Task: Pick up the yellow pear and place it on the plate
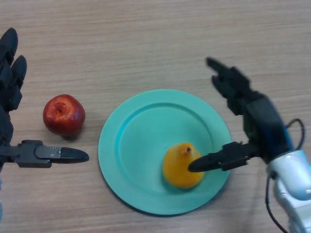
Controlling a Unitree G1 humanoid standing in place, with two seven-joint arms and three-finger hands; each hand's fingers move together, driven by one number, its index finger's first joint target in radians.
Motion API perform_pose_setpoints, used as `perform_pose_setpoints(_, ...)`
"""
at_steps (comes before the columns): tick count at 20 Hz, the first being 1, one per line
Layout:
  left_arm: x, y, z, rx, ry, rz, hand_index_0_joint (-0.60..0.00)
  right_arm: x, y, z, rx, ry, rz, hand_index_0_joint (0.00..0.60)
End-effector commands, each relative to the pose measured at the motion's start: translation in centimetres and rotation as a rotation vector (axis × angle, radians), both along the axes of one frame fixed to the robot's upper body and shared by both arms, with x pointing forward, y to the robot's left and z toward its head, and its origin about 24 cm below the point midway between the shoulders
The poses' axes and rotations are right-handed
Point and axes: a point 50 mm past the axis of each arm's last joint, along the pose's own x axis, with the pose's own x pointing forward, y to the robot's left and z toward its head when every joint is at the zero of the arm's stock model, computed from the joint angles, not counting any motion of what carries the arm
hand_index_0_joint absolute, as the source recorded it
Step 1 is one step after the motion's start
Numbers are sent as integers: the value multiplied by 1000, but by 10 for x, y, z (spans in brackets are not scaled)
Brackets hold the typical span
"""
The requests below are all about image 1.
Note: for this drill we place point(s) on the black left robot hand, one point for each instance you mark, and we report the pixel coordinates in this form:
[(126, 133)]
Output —
[(6, 85)]

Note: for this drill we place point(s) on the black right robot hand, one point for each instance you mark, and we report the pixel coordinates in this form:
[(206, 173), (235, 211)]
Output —
[(264, 121)]

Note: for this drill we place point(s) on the yellow pear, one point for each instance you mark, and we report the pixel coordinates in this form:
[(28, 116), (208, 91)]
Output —
[(175, 167)]

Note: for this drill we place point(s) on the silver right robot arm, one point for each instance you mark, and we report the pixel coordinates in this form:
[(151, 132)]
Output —
[(291, 174)]

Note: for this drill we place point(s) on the teal round plate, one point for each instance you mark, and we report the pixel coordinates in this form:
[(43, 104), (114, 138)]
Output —
[(136, 136)]

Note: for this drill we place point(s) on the red apple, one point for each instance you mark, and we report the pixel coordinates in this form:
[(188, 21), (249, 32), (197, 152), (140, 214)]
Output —
[(63, 115)]

